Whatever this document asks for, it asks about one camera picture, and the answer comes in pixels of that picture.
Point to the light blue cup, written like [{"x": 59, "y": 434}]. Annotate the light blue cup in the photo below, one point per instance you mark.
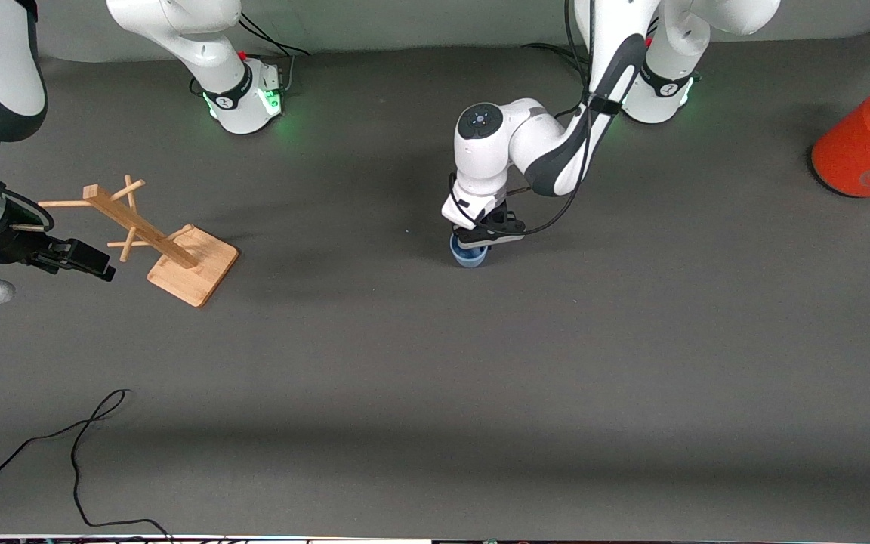
[{"x": 469, "y": 258}]

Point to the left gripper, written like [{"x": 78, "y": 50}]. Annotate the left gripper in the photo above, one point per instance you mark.
[{"x": 498, "y": 216}]

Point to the wooden mug tree rack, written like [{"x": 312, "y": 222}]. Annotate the wooden mug tree rack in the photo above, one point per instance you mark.
[{"x": 178, "y": 264}]

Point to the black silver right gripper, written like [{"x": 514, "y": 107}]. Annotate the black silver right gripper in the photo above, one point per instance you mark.
[{"x": 18, "y": 248}]

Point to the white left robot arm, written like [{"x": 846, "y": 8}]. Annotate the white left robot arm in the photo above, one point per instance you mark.
[{"x": 533, "y": 143}]

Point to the orange can with silver lid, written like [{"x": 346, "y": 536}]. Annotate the orange can with silver lid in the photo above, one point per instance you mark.
[{"x": 858, "y": 147}]

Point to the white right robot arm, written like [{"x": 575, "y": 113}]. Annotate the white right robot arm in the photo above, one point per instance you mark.
[{"x": 193, "y": 45}]

